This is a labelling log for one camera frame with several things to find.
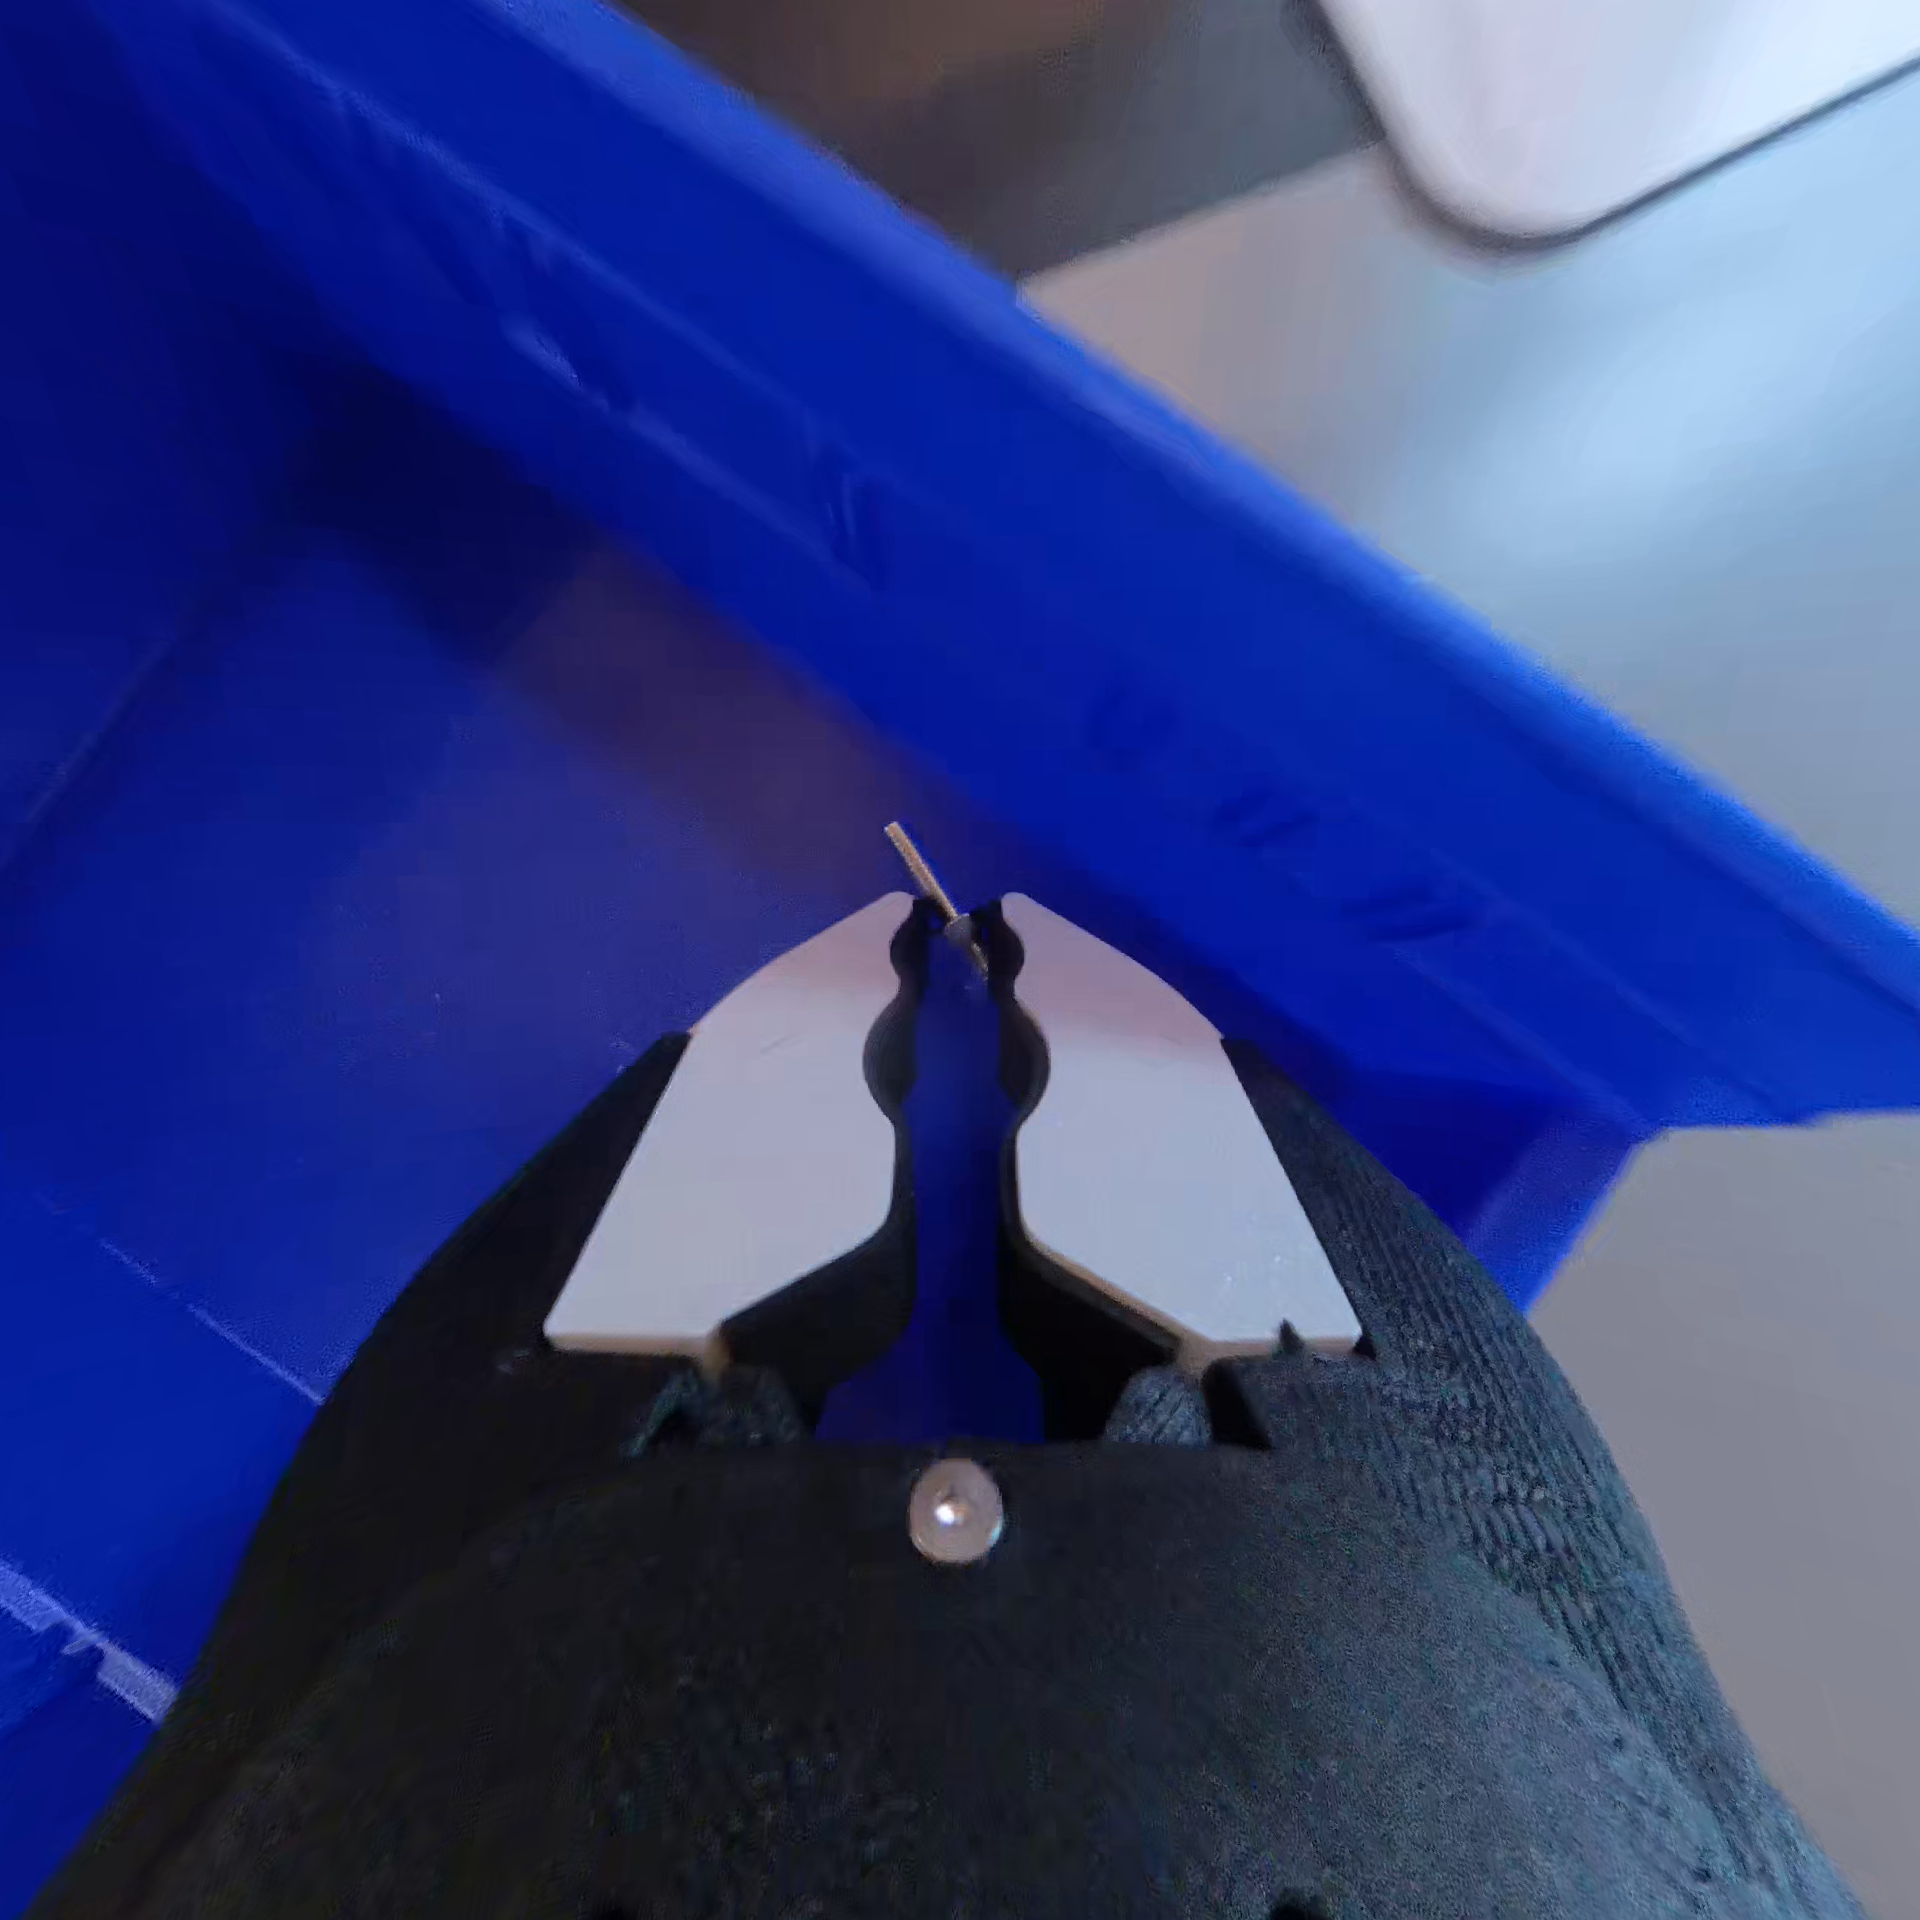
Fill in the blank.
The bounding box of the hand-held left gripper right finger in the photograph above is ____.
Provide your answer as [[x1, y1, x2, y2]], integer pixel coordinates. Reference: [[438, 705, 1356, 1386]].
[[974, 892, 1366, 1412]]

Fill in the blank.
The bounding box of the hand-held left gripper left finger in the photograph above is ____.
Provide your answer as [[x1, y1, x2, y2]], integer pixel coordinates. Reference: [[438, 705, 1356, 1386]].
[[546, 892, 938, 1412]]

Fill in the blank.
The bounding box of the blue plastic bin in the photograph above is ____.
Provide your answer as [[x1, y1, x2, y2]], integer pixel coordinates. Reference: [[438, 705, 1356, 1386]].
[[0, 0, 1920, 1920]]

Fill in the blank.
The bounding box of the thin silver metal piece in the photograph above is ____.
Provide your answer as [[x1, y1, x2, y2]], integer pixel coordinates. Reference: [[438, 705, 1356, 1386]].
[[884, 817, 974, 939]]

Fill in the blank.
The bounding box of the white tablet stand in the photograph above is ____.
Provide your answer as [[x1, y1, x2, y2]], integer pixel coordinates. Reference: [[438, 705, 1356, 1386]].
[[1317, 0, 1920, 247]]

